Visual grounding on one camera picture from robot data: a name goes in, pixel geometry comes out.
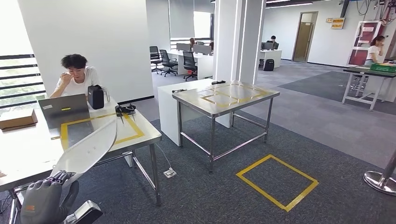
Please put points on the chrome stanchion post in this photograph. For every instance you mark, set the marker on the chrome stanchion post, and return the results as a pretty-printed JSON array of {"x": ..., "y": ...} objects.
[{"x": 379, "y": 181}]

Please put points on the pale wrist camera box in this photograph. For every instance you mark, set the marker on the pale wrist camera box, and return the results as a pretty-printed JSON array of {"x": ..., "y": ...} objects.
[{"x": 86, "y": 213}]

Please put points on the black remote controller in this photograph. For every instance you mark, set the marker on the black remote controller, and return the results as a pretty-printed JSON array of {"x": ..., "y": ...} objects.
[{"x": 218, "y": 82}]

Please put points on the clear glass cup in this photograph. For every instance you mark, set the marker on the clear glass cup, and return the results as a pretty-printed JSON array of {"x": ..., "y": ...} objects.
[{"x": 107, "y": 95}]

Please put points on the white office desk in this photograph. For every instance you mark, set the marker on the white office desk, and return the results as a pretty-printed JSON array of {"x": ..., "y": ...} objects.
[
  {"x": 204, "y": 66},
  {"x": 273, "y": 57}
]

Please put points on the stainless steel table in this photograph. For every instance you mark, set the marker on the stainless steel table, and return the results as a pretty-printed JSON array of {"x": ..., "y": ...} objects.
[{"x": 188, "y": 100}]

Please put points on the person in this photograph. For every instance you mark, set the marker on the person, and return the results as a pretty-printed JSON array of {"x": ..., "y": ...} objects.
[
  {"x": 211, "y": 46},
  {"x": 374, "y": 52},
  {"x": 273, "y": 41},
  {"x": 192, "y": 41},
  {"x": 77, "y": 83}
]

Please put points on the brown door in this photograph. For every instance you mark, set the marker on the brown door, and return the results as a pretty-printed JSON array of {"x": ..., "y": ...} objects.
[{"x": 304, "y": 40}]

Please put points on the red white banner stand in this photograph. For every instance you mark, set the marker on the red white banner stand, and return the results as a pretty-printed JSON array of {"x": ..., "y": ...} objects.
[{"x": 357, "y": 57}]

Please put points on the yellow wall sign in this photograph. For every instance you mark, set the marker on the yellow wall sign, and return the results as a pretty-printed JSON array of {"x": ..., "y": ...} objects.
[{"x": 338, "y": 23}]

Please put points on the black top table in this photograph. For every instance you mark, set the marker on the black top table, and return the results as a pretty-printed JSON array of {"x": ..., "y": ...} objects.
[{"x": 365, "y": 71}]

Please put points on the black backpack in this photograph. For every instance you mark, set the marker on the black backpack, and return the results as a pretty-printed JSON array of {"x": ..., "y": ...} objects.
[{"x": 269, "y": 65}]

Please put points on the white floor power strip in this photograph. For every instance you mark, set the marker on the white floor power strip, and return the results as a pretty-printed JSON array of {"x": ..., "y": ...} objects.
[{"x": 169, "y": 173}]

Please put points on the large yellow tape rectangle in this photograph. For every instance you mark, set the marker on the large yellow tape rectangle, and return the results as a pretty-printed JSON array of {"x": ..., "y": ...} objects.
[{"x": 64, "y": 136}]

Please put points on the green plastic crate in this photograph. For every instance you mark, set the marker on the green plastic crate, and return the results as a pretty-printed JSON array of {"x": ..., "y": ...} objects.
[{"x": 383, "y": 68}]

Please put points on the grey desk partition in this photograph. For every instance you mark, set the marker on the grey desk partition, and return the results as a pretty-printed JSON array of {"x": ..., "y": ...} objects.
[
  {"x": 184, "y": 47},
  {"x": 202, "y": 49}
]

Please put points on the black office chair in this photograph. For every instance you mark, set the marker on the black office chair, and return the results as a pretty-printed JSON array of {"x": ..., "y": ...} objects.
[
  {"x": 167, "y": 60},
  {"x": 189, "y": 61},
  {"x": 154, "y": 55}
]

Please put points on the black computer monitor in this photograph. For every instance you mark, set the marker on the black computer monitor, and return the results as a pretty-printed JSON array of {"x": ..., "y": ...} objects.
[{"x": 266, "y": 46}]

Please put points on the stainless steel workbench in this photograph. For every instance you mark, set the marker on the stainless steel workbench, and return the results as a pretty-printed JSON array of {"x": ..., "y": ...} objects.
[{"x": 28, "y": 154}]

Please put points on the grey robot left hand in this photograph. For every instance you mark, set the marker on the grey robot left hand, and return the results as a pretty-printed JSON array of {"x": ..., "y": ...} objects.
[{"x": 43, "y": 204}]

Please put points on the brown cardboard box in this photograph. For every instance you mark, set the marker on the brown cardboard box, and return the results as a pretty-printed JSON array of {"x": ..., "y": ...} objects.
[{"x": 17, "y": 119}]

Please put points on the black upright case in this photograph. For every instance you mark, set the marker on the black upright case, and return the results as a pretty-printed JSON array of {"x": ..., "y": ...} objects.
[{"x": 96, "y": 97}]

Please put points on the grey laptop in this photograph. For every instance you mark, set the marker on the grey laptop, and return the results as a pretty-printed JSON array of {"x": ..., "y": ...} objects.
[{"x": 49, "y": 114}]

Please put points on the long white curved panel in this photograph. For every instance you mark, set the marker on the long white curved panel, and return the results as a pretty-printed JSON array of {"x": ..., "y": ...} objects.
[{"x": 89, "y": 148}]

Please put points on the white cabinet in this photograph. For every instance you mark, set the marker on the white cabinet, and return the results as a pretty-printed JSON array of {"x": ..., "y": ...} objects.
[{"x": 168, "y": 117}]

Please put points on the black router with antennas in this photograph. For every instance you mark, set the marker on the black router with antennas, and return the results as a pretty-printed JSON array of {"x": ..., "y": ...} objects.
[{"x": 125, "y": 109}]

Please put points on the black window railing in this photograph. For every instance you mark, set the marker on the black window railing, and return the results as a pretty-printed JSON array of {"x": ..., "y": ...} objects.
[{"x": 15, "y": 75}]

